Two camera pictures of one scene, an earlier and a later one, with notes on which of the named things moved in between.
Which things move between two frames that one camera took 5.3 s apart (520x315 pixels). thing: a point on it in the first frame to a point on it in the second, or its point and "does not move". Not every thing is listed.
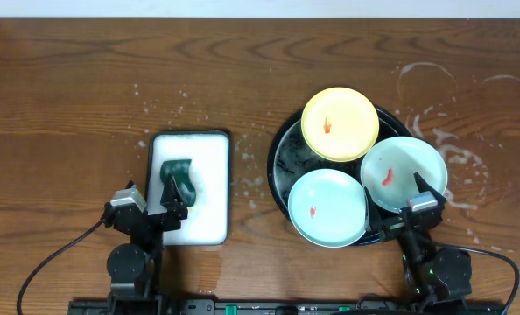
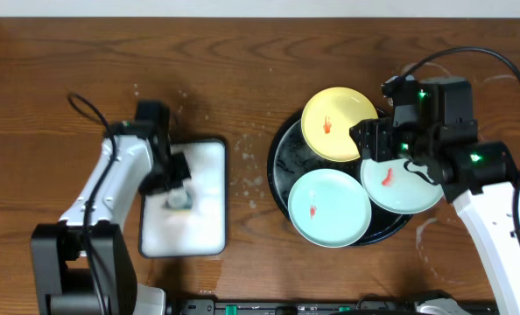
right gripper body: [393, 228] to [390, 143]
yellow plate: [340, 124] does not move
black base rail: [287, 307] does not move
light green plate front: [327, 208] does not move
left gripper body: [148, 217] to [168, 176]
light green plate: [389, 168] does not move
